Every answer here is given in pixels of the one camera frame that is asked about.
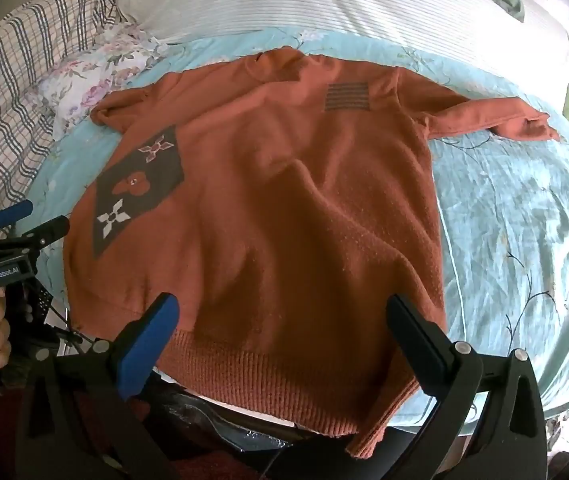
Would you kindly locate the white floral bed sheet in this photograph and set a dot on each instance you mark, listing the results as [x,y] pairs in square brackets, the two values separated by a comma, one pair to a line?
[554,40]

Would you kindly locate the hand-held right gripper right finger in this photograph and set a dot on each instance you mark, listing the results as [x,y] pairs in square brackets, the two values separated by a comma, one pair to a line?
[414,347]

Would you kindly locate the clear plastic bag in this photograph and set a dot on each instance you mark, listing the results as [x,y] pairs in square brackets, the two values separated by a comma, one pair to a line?
[199,410]

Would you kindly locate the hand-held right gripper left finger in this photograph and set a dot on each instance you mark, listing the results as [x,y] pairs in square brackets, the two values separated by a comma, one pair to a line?
[147,347]

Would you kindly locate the plaid cloth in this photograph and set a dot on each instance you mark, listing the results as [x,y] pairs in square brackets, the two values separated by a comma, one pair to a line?
[14,85]

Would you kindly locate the white floral pillow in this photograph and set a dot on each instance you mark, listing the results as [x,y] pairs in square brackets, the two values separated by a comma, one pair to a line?
[94,75]

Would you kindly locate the orange knit sweater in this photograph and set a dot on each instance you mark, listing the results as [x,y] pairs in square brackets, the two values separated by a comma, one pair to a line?
[274,185]

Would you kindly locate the light blue floral bed sheet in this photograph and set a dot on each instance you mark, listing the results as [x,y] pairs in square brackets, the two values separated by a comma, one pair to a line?
[504,200]

